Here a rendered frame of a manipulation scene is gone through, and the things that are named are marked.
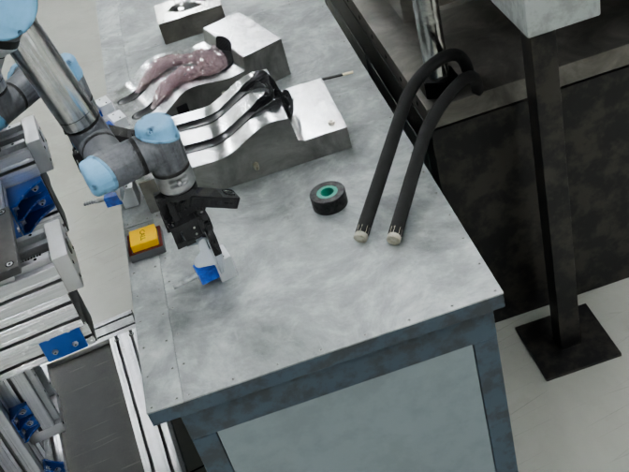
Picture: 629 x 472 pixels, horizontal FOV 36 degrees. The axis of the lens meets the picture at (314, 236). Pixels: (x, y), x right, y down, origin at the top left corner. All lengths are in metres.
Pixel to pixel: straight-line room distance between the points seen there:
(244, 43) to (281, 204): 0.62
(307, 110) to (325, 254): 0.48
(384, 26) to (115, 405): 1.30
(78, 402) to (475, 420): 1.21
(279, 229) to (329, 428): 0.45
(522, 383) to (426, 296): 0.94
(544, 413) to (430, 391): 0.74
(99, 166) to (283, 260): 0.46
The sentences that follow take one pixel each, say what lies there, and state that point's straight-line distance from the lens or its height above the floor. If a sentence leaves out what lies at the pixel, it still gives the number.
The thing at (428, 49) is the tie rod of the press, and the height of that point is 0.92.
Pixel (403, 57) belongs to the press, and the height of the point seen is 0.79.
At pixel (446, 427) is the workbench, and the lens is 2.08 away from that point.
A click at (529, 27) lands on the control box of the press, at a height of 1.10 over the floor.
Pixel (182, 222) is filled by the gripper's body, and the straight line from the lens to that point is 1.91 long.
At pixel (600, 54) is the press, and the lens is 2.53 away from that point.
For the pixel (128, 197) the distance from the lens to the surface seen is 2.33.
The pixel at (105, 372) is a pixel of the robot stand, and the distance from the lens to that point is 2.86.
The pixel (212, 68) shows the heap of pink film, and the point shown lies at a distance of 2.61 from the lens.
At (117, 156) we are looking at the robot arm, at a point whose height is 1.17.
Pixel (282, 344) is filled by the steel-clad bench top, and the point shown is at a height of 0.80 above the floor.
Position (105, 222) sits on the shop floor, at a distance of 3.82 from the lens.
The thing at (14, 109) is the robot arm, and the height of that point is 1.14.
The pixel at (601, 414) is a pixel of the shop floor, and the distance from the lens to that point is 2.67.
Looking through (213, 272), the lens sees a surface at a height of 0.83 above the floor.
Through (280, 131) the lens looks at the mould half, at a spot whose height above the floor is 0.90.
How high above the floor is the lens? 2.06
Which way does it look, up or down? 38 degrees down
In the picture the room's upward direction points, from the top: 17 degrees counter-clockwise
